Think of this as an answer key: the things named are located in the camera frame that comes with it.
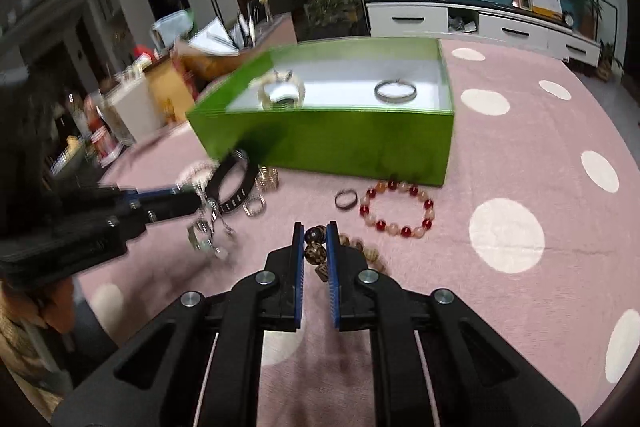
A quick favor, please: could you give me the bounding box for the black wrist watch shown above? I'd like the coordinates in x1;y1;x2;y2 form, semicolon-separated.
205;150;251;214

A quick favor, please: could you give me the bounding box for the white and yellow desk calendar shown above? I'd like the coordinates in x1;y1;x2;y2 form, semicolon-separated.
530;0;563;20

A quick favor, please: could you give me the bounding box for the green cardboard box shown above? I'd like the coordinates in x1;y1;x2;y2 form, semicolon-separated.
186;38;456;186

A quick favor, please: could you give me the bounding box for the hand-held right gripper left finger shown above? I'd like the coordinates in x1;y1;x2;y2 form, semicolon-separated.
50;222;306;427

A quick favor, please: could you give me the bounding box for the white television cabinet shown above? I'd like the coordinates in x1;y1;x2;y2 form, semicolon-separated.
365;0;601;65

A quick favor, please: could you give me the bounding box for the pink bead bracelet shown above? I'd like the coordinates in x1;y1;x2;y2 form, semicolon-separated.
177;162;221;198

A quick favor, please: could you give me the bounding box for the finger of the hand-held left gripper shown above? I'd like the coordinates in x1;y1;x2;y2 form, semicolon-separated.
142;197;207;224
132;187;199;204

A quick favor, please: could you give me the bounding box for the cream wrist watch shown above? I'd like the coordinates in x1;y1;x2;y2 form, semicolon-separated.
250;69;307;110

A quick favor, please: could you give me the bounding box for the yellow bear print box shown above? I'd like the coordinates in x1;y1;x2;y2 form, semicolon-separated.
145;62;198;122

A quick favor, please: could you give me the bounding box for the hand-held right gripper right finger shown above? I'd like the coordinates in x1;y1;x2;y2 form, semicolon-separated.
326;221;583;427

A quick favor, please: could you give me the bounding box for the bushy potted plant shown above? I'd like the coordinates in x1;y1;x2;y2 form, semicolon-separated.
305;0;358;40

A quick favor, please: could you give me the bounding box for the silver bangle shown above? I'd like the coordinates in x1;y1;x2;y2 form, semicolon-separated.
374;79;417;104

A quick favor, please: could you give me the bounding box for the brown bead bracelet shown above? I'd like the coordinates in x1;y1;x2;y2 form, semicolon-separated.
304;226;386;283

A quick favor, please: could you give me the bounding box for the small floor potted plant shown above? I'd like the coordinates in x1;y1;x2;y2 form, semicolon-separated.
597;42;626;80

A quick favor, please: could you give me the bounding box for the red and cream bead bracelet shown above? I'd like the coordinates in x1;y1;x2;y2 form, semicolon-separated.
359;179;436;240

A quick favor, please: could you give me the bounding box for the cardboard box with pens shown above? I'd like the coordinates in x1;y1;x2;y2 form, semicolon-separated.
172;14;296;80

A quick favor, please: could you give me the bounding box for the pink polka dot tablecloth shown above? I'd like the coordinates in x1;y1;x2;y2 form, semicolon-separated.
75;34;640;427

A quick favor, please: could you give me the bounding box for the tall potted plant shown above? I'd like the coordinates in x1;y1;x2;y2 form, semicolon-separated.
582;0;604;38

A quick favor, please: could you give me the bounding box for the white box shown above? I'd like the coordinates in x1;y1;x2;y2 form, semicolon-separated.
97;77;166;145

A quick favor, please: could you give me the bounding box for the green charm bracelet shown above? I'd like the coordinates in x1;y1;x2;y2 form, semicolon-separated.
187;202;236;260

